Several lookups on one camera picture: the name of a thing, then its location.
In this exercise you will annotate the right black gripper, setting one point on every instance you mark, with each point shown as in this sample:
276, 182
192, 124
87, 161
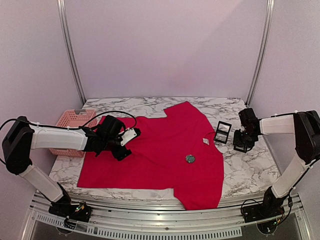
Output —
241, 143

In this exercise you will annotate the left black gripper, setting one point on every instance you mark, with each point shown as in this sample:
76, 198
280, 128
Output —
121, 154

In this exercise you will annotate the red t-shirt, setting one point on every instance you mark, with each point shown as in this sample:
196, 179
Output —
158, 159

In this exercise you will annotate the green round brooch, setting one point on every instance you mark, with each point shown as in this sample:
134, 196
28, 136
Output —
190, 159

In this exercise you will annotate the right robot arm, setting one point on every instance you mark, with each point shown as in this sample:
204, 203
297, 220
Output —
299, 130

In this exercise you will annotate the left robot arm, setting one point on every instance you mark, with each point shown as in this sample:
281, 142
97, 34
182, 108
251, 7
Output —
24, 136

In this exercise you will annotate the black brooch box right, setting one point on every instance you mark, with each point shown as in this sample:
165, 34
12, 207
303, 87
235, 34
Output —
243, 149

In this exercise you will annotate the black brooch box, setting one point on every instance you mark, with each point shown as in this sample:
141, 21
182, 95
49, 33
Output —
243, 149
222, 132

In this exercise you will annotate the black brooch box left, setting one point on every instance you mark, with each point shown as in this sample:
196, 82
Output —
222, 132

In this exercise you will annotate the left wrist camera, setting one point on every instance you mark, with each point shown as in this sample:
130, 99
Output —
128, 135

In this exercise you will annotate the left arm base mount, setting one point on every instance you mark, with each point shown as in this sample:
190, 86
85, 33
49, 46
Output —
72, 213

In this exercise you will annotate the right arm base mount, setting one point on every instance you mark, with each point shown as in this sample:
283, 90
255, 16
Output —
266, 223

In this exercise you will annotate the aluminium front rail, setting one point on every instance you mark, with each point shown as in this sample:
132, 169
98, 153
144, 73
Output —
163, 219

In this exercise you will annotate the right aluminium post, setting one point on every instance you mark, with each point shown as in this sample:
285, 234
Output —
270, 5

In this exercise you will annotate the aluminium post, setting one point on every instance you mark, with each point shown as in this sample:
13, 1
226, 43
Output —
270, 5
61, 6

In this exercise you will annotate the left aluminium post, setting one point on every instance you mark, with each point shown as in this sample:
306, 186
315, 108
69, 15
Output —
61, 6

